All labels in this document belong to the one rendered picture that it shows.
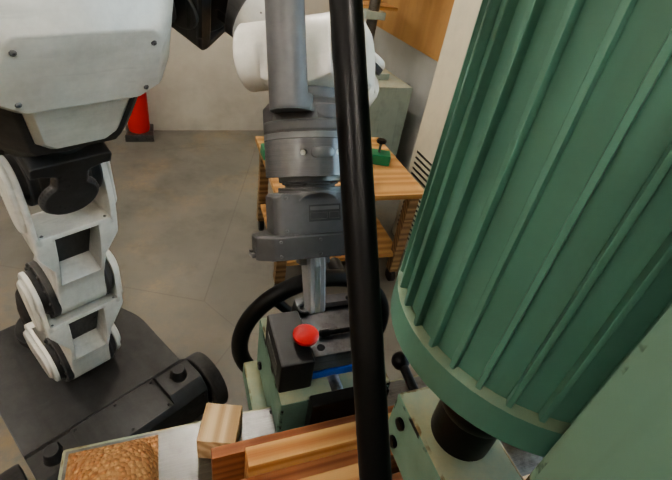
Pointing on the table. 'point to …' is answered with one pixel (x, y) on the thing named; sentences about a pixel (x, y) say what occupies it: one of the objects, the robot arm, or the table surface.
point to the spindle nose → (459, 435)
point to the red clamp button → (305, 335)
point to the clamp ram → (330, 403)
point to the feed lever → (359, 226)
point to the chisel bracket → (404, 441)
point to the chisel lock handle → (404, 369)
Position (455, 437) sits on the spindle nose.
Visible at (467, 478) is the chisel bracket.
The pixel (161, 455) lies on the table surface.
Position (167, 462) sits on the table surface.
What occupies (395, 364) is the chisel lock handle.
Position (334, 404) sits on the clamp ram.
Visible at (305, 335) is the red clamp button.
